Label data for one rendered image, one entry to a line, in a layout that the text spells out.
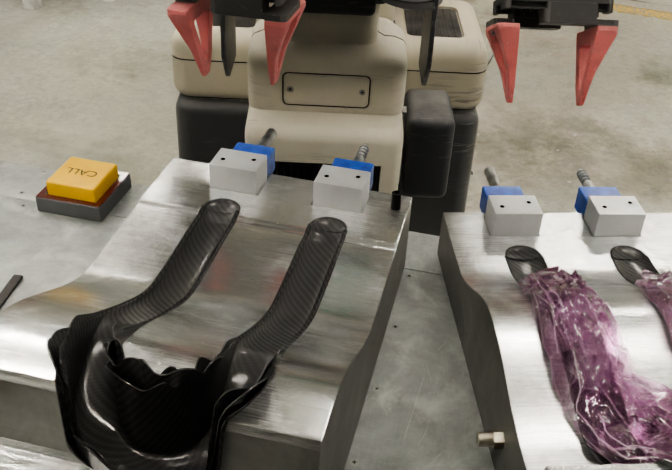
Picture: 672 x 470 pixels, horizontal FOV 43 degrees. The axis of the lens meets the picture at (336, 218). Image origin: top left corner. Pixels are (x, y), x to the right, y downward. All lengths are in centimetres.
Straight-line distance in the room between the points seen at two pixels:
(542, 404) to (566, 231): 28
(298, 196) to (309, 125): 34
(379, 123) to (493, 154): 165
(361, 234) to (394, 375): 13
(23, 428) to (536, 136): 250
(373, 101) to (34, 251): 51
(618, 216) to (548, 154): 197
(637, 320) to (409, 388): 21
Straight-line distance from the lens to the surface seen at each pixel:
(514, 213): 88
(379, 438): 74
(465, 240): 87
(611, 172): 285
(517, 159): 282
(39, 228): 100
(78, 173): 102
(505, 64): 84
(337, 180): 83
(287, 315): 73
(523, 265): 86
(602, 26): 84
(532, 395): 68
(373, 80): 118
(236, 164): 86
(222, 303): 73
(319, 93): 119
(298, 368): 60
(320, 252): 79
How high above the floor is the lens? 135
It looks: 34 degrees down
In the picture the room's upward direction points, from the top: 3 degrees clockwise
